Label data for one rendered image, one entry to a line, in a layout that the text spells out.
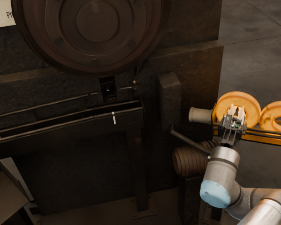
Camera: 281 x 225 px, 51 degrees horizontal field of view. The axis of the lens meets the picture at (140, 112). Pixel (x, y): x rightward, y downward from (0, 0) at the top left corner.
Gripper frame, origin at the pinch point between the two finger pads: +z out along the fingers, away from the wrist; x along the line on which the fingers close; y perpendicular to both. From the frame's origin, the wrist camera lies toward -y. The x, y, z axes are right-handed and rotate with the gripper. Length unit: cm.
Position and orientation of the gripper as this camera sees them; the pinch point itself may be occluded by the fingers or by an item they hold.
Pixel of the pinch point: (237, 107)
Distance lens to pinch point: 111.7
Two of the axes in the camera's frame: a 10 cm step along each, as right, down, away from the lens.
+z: 3.7, -8.0, 4.8
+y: -1.8, -5.7, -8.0
